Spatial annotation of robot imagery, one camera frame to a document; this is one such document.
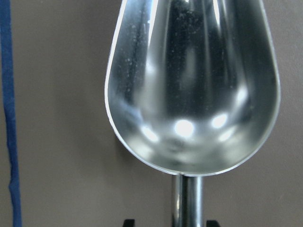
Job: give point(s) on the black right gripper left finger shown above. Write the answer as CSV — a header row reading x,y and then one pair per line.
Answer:
x,y
129,223

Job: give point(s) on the metal ice scoop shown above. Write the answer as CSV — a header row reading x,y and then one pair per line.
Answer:
x,y
192,89

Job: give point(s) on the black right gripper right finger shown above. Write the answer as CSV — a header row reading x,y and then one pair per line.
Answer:
x,y
212,223

